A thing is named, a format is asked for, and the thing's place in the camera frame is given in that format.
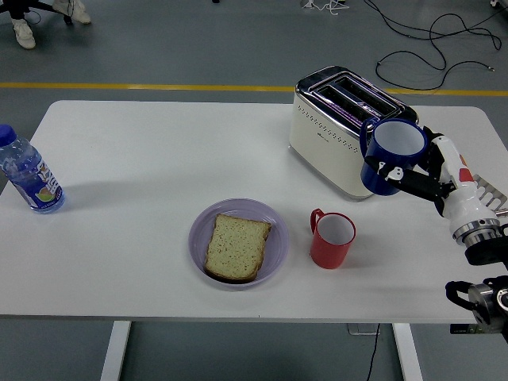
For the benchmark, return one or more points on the person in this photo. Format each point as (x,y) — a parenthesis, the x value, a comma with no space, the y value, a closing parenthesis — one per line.
(24,35)

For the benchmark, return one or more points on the white table leg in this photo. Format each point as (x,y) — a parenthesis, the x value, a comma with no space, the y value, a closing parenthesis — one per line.
(409,357)
(115,353)

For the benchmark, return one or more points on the blue cup white inside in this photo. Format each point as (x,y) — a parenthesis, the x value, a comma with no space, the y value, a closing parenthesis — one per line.
(397,139)

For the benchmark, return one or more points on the black table control panel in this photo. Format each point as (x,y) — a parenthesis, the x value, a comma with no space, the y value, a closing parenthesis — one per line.
(460,329)

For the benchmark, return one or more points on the purple plate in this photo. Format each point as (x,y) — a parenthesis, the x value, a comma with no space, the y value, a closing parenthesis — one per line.
(275,238)

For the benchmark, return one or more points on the slice of bread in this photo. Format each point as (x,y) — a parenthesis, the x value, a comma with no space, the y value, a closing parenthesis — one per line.
(236,248)

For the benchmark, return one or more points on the cream and chrome toaster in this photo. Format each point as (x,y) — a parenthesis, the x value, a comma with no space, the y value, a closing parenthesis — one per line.
(329,158)

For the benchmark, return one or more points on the red cup white inside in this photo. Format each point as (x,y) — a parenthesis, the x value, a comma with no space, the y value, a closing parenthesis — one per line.
(327,254)

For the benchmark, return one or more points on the black office chair base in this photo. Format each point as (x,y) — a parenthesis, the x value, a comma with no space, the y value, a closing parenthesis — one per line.
(66,20)

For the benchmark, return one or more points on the water bottle blue cap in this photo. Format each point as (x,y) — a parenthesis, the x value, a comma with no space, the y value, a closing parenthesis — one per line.
(28,174)

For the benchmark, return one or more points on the metal toast rack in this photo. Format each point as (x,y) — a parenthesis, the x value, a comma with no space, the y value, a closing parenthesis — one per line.
(496,189)

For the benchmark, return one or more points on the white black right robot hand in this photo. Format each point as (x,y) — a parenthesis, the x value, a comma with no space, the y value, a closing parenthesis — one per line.
(464,202)

